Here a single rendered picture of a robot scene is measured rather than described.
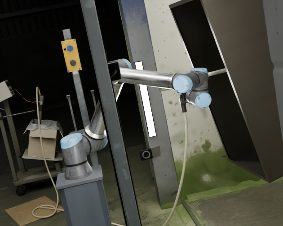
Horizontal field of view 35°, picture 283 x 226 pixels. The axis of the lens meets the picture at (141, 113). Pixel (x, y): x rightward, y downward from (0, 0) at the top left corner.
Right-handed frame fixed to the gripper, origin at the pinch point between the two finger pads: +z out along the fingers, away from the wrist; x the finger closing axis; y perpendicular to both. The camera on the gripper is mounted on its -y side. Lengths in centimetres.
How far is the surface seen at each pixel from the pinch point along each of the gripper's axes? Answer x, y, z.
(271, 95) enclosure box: 45, 13, -28
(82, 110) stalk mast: -51, 26, 115
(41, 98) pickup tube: -80, 32, 242
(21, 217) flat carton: -130, 121, 155
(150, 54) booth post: 11, -9, 90
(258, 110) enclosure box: 35.5, 19.6, -28.2
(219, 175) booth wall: 44, 104, 74
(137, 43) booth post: 3, -20, 93
